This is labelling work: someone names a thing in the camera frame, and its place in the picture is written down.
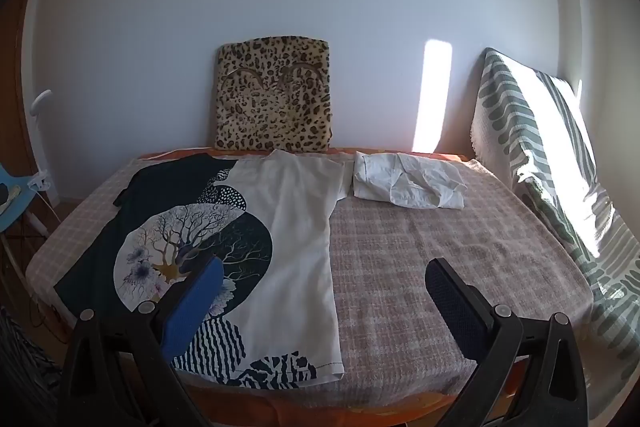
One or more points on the blue chair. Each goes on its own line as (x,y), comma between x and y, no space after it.
(15,207)

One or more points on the teal and white printed t-shirt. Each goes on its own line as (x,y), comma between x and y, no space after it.
(295,232)

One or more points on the leopard print cushion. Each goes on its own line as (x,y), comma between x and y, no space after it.
(272,97)

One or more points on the green patterned white throw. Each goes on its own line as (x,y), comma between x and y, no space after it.
(500,117)

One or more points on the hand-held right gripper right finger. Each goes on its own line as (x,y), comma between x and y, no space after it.
(452,307)

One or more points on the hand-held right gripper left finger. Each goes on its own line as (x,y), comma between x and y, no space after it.
(196,302)

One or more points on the white clamp lamp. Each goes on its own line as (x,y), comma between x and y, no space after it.
(37,181)

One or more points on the beige checked blanket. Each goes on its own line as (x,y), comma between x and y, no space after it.
(425,237)

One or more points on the folded white garment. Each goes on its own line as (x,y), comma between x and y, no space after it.
(400,187)

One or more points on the wooden door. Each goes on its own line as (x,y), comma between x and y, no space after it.
(12,107)

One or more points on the dark patterned cloth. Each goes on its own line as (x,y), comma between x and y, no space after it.
(25,372)

